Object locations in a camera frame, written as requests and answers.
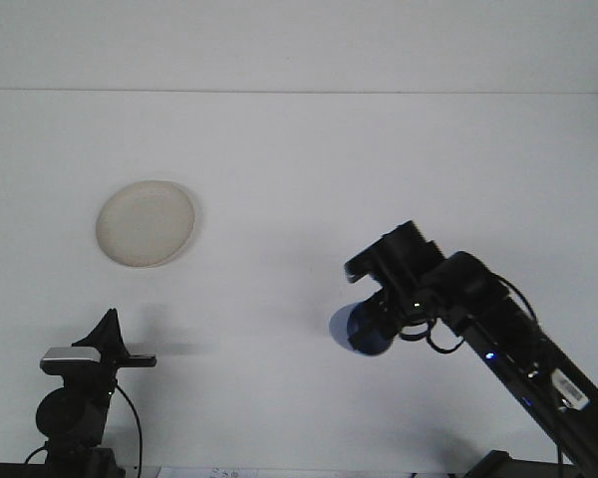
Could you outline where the pale round plate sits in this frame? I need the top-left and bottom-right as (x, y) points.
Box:
(95, 179), (199, 270)

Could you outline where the long black arm cable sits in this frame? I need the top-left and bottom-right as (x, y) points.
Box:
(113, 382), (145, 472)

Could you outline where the pale blue cup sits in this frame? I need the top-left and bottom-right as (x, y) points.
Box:
(328, 297), (396, 358)

